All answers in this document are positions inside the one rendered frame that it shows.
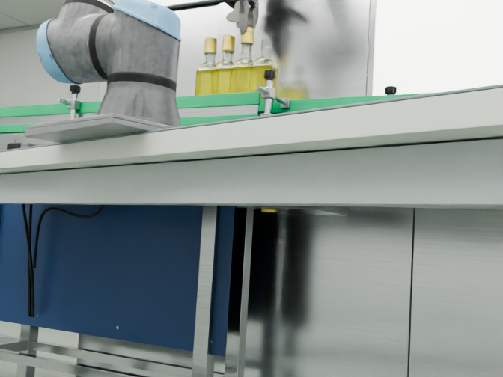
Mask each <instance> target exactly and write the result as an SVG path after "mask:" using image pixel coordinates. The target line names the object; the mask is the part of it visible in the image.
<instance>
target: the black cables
mask: <svg viewBox="0 0 503 377"><path fill-rule="evenodd" d="M104 206H105V205H102V206H101V207H100V208H99V210H97V211H96V212H95V213H93V214H90V215H79V214H75V213H72V212H68V211H66V210H64V209H60V208H57V207H50V208H47V209H45V210H44V211H43V212H42V213H41V215H40V218H39V221H38V225H37V232H36V238H35V244H34V262H32V255H31V223H32V207H33V204H29V217H28V222H27V217H26V211H25V204H22V214H23V219H24V225H25V234H26V241H27V246H28V316H30V317H34V271H33V268H36V260H37V243H38V237H39V232H40V225H41V221H42V218H43V216H44V214H45V213H46V212H47V211H49V210H58V211H61V212H64V213H67V214H68V215H72V216H76V217H80V218H90V217H93V216H95V215H97V214H98V213H100V212H101V211H102V210H103V208H104Z"/></svg>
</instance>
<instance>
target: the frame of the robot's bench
mask: <svg viewBox="0 0 503 377"><path fill-rule="evenodd" d="M0 204H84V205H193V206H411V207H503V138H500V139H490V140H478V141H458V142H447V143H436V144H416V145H405V146H394V147H374V148H363V149H352V150H332V151H321V152H310V153H290V154H279V155H268V156H247V157H236V158H226V159H205V160H195V161H184V162H163V163H153V164H142V165H121V166H111V167H100V168H80V169H69V170H58V171H37V172H26V173H15V174H0Z"/></svg>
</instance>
